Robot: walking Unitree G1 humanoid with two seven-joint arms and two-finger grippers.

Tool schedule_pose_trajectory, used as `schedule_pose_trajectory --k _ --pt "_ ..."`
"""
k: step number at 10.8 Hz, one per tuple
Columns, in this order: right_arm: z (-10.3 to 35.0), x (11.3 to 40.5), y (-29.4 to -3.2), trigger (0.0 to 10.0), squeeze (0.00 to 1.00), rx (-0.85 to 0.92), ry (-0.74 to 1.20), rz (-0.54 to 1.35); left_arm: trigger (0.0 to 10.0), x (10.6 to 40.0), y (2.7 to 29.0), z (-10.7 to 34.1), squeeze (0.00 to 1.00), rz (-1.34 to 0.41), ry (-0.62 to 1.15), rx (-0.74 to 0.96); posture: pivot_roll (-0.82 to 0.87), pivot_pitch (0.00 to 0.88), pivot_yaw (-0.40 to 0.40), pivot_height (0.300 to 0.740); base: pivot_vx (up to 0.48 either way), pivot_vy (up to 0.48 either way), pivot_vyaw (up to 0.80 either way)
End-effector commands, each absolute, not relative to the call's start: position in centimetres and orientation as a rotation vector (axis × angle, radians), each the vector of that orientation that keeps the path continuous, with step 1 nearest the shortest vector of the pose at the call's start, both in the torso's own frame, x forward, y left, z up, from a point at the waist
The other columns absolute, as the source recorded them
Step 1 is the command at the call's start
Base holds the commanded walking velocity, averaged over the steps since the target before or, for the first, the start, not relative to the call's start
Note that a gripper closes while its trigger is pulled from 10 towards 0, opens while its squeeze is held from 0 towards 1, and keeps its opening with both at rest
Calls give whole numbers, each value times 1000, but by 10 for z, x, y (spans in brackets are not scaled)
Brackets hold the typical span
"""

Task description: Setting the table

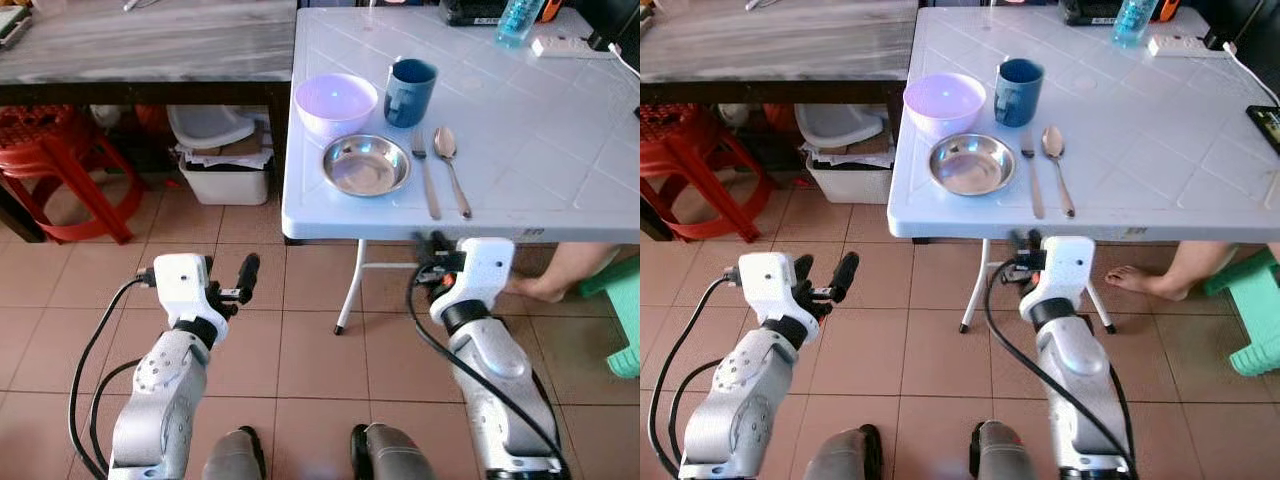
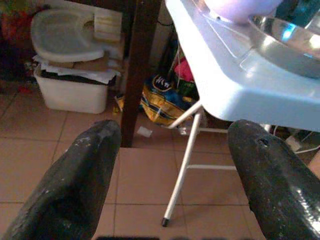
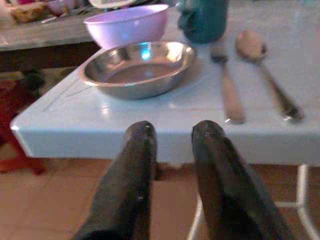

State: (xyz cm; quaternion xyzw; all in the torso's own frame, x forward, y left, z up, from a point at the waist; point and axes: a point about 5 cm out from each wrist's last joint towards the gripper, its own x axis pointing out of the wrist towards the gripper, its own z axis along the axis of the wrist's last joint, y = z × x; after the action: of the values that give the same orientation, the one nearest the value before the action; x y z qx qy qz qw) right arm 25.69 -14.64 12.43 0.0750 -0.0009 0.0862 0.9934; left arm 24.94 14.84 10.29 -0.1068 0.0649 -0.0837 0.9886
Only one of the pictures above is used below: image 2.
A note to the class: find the light wooden board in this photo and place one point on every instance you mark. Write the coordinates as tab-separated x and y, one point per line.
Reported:
108	25

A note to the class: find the shiny metal bowl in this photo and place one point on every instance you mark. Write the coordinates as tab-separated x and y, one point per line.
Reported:
287	40

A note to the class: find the light purple plastic cup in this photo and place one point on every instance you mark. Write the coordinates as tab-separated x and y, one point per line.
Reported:
240	10

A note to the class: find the dark brown wooden table leg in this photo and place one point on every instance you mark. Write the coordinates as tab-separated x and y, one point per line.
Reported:
140	70

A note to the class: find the white plastic folding table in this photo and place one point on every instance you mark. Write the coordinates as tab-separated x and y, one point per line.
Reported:
225	75

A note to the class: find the stack of papers and cardboard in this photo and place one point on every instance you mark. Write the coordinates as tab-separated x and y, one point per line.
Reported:
82	68

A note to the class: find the yellow and blue snack bag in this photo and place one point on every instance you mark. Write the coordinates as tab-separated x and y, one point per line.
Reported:
162	100

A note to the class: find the pink cloth item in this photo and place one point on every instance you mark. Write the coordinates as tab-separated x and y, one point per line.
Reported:
184	71

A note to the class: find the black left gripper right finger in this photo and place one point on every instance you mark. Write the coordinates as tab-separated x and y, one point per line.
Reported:
275	180

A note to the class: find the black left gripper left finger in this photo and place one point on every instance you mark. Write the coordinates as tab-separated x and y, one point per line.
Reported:
67	180

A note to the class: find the white plastic storage bin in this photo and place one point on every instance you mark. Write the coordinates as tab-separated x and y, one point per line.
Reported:
75	96

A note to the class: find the small white paper scrap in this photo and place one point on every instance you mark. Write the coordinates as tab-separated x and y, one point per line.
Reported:
145	131

